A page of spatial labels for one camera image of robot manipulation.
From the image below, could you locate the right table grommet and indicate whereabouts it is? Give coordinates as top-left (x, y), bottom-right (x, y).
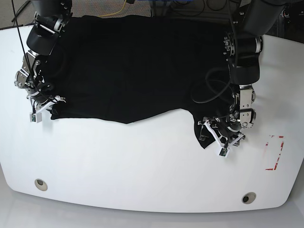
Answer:
top-left (242, 192), bottom-right (257, 204)

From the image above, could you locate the yellow cable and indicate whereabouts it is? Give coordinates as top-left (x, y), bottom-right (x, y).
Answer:
top-left (99, 0), bottom-right (130, 18)

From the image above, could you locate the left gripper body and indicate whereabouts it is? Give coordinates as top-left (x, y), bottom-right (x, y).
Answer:
top-left (197, 117), bottom-right (246, 147)

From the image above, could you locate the table grommet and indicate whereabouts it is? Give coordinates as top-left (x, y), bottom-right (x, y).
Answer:
top-left (242, 192), bottom-right (257, 204)
top-left (35, 179), bottom-right (48, 191)

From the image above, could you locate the left table grommet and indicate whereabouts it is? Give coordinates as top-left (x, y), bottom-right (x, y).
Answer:
top-left (35, 179), bottom-right (48, 191)

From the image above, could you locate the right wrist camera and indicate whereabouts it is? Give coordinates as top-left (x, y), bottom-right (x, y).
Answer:
top-left (29, 113), bottom-right (42, 123)

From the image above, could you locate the red tape rectangle marking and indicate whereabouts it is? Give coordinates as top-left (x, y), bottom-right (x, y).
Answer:
top-left (263, 135), bottom-right (285, 171)

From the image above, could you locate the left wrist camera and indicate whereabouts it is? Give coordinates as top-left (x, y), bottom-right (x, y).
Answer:
top-left (218, 147), bottom-right (230, 158)

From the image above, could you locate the black t-shirt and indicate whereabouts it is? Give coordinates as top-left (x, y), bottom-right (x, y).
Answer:
top-left (44, 14), bottom-right (263, 150)

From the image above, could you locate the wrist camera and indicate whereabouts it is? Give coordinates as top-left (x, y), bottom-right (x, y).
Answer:
top-left (218, 147), bottom-right (230, 158)
top-left (29, 113), bottom-right (42, 123)

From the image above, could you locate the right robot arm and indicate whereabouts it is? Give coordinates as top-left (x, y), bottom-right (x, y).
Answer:
top-left (14, 0), bottom-right (73, 122)

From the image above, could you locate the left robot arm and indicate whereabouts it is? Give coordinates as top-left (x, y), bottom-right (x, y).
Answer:
top-left (190, 0), bottom-right (288, 155)

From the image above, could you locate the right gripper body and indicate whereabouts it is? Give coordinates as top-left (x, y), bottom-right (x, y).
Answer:
top-left (27, 92), bottom-right (66, 112)

